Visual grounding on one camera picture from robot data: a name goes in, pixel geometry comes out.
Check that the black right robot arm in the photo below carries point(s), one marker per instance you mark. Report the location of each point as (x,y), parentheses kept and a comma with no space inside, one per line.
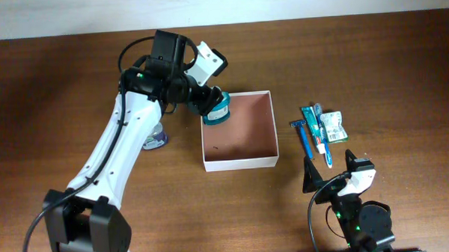
(366,226)

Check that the white green soap packet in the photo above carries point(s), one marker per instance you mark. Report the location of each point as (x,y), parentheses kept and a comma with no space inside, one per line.
(332,124)

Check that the teal mouthwash bottle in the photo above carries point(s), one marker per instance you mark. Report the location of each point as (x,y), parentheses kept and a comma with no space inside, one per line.
(219,113)

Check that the green toothpaste tube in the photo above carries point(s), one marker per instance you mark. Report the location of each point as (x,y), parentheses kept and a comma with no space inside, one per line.
(312,123)

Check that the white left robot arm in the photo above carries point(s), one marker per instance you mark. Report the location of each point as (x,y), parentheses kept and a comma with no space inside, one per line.
(86,217)

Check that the purple pump soap bottle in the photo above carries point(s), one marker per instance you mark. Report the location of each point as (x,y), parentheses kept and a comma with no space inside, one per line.
(156,139)

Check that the blue disposable razor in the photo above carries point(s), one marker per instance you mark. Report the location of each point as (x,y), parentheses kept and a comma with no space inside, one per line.
(299,126)

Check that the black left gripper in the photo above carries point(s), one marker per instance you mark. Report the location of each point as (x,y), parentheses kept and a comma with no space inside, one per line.
(207,99)

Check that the blue white toothbrush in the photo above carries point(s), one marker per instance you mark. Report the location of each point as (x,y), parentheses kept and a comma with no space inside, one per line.
(327,155)

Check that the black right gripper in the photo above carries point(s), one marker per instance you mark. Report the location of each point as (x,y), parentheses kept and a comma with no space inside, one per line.
(317,181)

